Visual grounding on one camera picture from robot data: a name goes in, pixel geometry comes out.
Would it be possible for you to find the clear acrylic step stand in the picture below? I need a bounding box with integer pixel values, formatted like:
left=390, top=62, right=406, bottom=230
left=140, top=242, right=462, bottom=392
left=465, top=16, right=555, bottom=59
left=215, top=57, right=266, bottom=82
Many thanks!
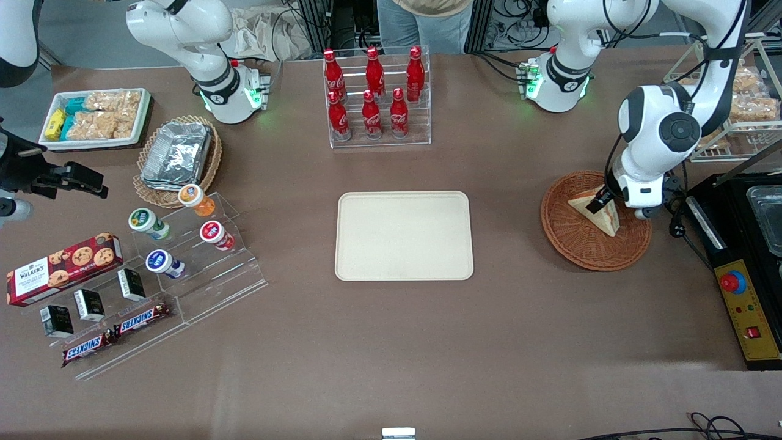
left=21, top=263, right=191, bottom=381
left=131, top=192, right=268, bottom=325

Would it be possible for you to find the black machine base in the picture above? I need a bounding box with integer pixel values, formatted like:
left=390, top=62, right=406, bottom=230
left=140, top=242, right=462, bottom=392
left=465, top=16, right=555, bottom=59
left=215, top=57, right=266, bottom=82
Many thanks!
left=686, top=173, right=782, bottom=372

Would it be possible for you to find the yellow control panel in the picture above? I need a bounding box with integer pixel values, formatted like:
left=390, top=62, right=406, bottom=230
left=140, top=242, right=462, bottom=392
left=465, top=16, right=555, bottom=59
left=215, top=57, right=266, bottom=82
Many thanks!
left=714, top=260, right=782, bottom=362

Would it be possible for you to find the small black chocolate box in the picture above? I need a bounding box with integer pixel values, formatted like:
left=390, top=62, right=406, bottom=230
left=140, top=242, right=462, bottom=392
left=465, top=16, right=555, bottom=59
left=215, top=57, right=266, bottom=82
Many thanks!
left=117, top=268, right=147, bottom=302
left=73, top=288, right=106, bottom=323
left=40, top=304, right=75, bottom=339

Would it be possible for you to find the yellow snack box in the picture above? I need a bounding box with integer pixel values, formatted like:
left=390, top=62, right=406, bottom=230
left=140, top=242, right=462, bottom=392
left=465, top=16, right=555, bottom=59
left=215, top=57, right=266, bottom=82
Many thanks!
left=44, top=109, right=67, bottom=141

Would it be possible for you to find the clear acrylic bottle rack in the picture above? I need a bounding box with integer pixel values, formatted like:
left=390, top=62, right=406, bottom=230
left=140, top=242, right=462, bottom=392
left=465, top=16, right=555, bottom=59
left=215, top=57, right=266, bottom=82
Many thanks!
left=323, top=46, right=432, bottom=149

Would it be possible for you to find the light tan wicker basket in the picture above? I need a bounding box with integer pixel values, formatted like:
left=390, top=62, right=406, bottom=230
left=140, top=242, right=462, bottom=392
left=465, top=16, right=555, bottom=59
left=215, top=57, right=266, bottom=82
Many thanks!
left=133, top=115, right=223, bottom=209

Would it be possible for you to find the red Walkers cookie box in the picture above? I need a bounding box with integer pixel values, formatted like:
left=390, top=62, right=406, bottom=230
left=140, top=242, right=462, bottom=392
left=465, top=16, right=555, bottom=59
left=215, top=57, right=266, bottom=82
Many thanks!
left=6, top=232, right=124, bottom=307

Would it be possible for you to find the Snickers chocolate bar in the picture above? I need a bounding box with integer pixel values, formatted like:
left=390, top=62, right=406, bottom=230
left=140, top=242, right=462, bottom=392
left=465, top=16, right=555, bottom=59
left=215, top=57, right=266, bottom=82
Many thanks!
left=112, top=303, right=174, bottom=337
left=60, top=332, right=119, bottom=368

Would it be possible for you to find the brown round wicker basket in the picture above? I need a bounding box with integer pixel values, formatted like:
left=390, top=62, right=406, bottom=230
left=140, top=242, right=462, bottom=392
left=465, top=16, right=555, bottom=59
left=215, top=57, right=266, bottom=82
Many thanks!
left=541, top=170, right=652, bottom=272

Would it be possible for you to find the white crumpled cloth bag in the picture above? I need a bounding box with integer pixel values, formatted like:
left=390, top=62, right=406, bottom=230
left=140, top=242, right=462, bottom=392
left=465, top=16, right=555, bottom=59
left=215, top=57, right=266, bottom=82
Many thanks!
left=222, top=6, right=314, bottom=62

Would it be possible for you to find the triangular sandwich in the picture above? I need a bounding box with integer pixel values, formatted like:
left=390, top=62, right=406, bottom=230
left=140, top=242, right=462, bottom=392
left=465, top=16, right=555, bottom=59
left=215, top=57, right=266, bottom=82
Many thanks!
left=567, top=186, right=621, bottom=238

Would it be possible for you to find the white wire shelf rack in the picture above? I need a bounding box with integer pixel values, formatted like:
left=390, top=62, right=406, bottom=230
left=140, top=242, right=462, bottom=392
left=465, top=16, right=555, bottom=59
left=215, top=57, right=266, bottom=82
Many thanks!
left=663, top=34, right=782, bottom=163

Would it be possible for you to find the stack of foil containers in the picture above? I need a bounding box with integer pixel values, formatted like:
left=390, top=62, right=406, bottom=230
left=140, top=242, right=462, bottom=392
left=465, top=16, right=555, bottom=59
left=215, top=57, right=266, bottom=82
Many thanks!
left=140, top=122, right=213, bottom=191

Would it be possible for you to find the red emergency stop button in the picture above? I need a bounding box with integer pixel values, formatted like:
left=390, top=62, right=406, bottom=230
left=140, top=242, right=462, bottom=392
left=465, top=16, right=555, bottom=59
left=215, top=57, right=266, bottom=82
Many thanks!
left=719, top=269, right=748, bottom=295

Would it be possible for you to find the blue lid gum jar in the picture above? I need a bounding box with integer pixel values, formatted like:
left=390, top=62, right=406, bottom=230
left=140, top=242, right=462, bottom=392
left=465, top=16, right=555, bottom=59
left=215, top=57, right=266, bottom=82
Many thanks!
left=145, top=249, right=186, bottom=280

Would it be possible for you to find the person in blue jeans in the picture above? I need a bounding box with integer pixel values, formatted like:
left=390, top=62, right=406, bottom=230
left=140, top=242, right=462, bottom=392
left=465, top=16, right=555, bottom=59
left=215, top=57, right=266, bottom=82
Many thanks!
left=375, top=0, right=475, bottom=56

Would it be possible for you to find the orange lid gum jar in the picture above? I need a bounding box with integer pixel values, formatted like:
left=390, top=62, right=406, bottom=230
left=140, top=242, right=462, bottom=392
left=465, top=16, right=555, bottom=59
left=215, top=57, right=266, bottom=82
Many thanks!
left=178, top=184, right=216, bottom=218

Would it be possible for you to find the beige plastic serving tray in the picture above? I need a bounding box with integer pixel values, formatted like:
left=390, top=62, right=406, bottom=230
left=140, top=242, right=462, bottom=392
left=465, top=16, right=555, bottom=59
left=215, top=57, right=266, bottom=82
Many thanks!
left=334, top=191, right=475, bottom=282

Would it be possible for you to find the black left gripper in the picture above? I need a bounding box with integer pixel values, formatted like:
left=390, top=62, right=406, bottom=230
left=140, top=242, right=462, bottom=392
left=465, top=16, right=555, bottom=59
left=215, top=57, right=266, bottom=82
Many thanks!
left=586, top=183, right=617, bottom=215

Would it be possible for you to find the green lid gum jar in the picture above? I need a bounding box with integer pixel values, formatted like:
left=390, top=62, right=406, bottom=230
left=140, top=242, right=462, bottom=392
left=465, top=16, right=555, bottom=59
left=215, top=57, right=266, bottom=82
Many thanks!
left=128, top=208, right=172, bottom=241

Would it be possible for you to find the white rectangular snack tray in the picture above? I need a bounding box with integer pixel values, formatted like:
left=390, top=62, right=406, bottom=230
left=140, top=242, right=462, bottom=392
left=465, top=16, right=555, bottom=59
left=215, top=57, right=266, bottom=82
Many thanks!
left=38, top=87, right=153, bottom=152

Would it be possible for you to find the aluminium equipment frame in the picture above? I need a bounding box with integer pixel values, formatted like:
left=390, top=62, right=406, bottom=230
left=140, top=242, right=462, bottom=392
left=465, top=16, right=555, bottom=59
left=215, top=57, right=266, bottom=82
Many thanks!
left=294, top=0, right=379, bottom=56

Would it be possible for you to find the clear rice cracker packet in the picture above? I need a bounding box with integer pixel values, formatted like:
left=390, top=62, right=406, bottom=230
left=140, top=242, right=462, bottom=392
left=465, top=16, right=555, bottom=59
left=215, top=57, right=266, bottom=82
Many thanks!
left=732, top=64, right=764, bottom=97
left=84, top=90, right=143, bottom=115
left=67, top=110, right=136, bottom=142
left=729, top=95, right=782, bottom=123

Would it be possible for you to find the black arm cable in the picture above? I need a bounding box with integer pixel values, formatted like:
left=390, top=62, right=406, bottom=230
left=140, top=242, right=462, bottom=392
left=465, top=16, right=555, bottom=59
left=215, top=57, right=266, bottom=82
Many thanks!
left=603, top=0, right=751, bottom=191

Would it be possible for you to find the black cable with plug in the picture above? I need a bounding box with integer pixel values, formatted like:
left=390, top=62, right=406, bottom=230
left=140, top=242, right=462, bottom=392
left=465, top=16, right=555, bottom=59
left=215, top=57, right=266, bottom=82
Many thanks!
left=667, top=176, right=717, bottom=271

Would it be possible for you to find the red lid gum jar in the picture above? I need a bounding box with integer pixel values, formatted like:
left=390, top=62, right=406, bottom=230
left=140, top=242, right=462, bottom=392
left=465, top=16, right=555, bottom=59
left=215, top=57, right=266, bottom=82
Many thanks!
left=199, top=221, right=236, bottom=252

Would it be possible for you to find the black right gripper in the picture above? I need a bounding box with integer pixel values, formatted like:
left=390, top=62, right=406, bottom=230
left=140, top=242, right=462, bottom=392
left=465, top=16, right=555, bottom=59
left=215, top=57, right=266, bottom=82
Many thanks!
left=0, top=119, right=109, bottom=200

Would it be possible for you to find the red cola bottle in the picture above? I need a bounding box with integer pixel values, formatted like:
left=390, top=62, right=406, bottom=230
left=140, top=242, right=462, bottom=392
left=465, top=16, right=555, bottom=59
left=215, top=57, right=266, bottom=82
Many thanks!
left=323, top=49, right=346, bottom=102
left=365, top=46, right=387, bottom=102
left=362, top=90, right=384, bottom=141
left=406, top=46, right=426, bottom=103
left=327, top=90, right=353, bottom=142
left=390, top=87, right=410, bottom=139

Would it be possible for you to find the clear plastic container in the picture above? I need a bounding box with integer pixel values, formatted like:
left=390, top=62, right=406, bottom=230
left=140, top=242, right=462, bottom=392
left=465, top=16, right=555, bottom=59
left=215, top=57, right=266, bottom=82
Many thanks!
left=745, top=185, right=782, bottom=258

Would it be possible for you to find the black floor cable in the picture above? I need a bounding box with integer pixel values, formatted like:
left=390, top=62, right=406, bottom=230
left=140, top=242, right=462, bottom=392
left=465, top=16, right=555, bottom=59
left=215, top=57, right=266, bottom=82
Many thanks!
left=579, top=412, right=782, bottom=440

